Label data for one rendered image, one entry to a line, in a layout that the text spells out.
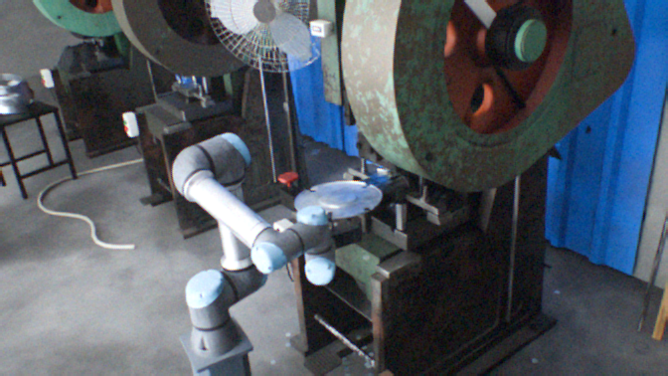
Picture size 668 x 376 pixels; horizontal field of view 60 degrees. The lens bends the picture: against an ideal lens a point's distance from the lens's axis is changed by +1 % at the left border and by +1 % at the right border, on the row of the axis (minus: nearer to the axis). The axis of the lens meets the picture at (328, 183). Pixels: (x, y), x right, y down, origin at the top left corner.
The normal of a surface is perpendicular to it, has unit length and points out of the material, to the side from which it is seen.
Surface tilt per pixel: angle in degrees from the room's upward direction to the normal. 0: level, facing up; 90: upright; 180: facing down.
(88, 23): 90
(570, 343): 0
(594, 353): 0
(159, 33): 90
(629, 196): 90
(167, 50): 90
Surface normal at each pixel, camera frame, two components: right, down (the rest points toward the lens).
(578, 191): -0.80, 0.32
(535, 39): 0.59, 0.31
